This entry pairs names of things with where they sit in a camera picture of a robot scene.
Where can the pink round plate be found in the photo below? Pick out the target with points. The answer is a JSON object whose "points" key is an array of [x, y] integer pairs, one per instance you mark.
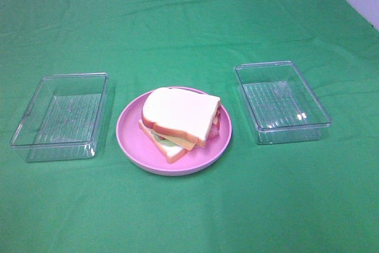
{"points": [[143, 152]]}

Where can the left clear plastic tray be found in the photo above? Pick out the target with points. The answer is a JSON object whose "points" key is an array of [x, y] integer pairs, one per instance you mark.
{"points": [[64, 118]]}

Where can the green lettuce leaf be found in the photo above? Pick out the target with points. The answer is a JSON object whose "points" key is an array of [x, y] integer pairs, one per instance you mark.
{"points": [[162, 141]]}

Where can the green tablecloth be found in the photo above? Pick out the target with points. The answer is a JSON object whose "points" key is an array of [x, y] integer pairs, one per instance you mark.
{"points": [[319, 196]]}

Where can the bacon strip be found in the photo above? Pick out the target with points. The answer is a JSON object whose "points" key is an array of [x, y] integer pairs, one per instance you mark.
{"points": [[214, 131]]}

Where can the right clear plastic tray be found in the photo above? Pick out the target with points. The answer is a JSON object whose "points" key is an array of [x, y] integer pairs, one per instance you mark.
{"points": [[280, 105]]}

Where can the bread slice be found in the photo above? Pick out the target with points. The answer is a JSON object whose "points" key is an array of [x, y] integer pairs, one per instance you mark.
{"points": [[181, 113], [172, 154]]}

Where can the yellow cheese slice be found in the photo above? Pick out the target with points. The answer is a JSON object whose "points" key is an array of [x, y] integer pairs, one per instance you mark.
{"points": [[176, 140]]}

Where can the clear plastic tray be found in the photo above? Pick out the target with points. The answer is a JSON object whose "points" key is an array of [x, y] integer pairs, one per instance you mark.
{"points": [[64, 118], [280, 105]]}

